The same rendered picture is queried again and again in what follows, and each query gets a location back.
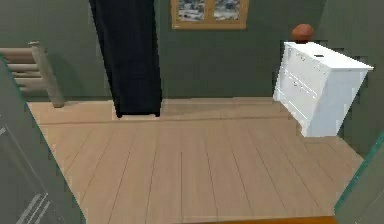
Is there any white chest of drawers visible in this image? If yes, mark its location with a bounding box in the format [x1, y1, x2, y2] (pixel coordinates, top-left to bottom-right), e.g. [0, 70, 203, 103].
[272, 41, 375, 138]

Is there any black tall cabinet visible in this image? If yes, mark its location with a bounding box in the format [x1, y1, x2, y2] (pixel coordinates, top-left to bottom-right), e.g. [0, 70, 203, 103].
[88, 0, 163, 119]

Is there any brown ball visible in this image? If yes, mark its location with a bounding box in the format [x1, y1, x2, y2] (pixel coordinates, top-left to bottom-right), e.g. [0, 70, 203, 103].
[291, 23, 315, 43]

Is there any wooden framed window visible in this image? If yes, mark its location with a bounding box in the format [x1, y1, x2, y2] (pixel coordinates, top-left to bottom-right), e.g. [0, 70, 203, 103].
[170, 0, 250, 31]

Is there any beige wooden slatted chair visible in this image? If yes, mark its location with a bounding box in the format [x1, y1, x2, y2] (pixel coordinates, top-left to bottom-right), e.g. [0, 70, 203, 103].
[0, 41, 66, 109]

